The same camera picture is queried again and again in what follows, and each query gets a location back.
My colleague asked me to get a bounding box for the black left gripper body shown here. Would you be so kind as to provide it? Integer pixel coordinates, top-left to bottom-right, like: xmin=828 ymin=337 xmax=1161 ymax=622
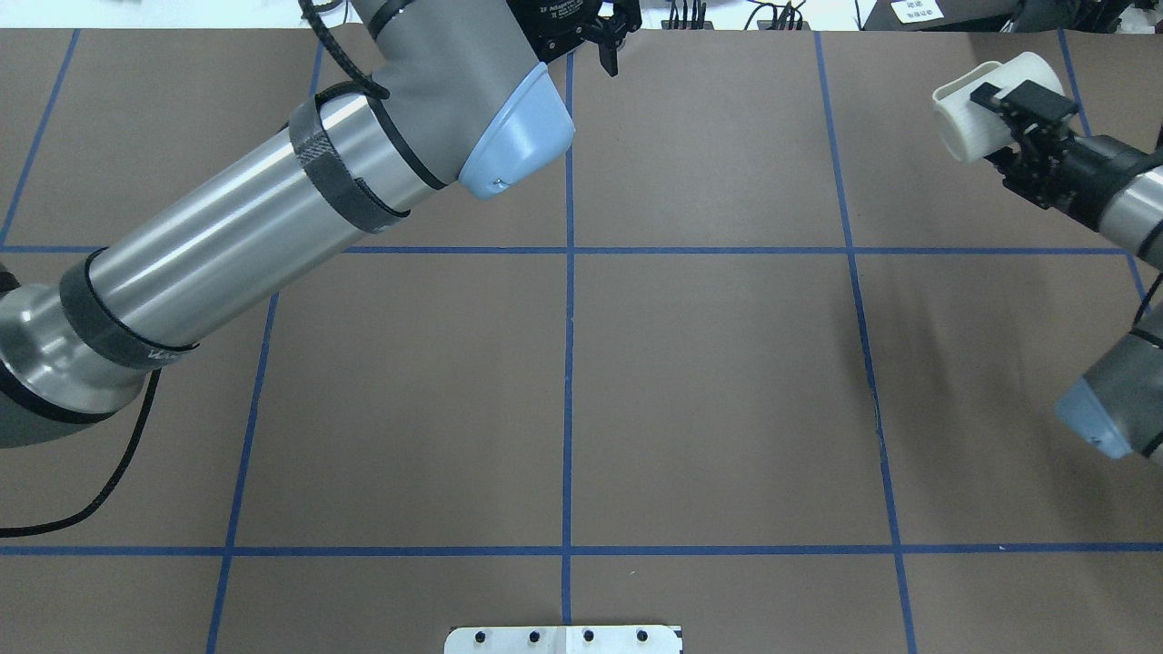
xmin=507 ymin=0 xmax=600 ymax=63

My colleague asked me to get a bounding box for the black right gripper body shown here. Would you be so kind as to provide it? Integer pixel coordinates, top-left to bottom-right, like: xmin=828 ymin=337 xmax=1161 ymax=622
xmin=1004 ymin=135 xmax=1150 ymax=228

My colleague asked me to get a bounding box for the white ribbed mug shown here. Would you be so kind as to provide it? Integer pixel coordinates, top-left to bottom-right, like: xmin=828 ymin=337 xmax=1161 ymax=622
xmin=932 ymin=51 xmax=1064 ymax=164

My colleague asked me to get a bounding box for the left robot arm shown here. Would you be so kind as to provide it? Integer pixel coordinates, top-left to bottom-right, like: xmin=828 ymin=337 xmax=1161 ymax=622
xmin=1 ymin=1 xmax=642 ymax=448

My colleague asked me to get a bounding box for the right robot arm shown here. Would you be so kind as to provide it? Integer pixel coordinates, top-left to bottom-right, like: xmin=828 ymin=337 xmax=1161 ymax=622
xmin=941 ymin=83 xmax=1160 ymax=472

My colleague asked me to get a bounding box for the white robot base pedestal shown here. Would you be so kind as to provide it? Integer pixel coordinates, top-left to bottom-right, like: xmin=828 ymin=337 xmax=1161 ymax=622
xmin=443 ymin=624 xmax=685 ymax=653

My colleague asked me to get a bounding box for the braided black cable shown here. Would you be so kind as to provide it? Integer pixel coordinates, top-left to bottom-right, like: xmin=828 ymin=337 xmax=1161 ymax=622
xmin=0 ymin=368 xmax=164 ymax=539

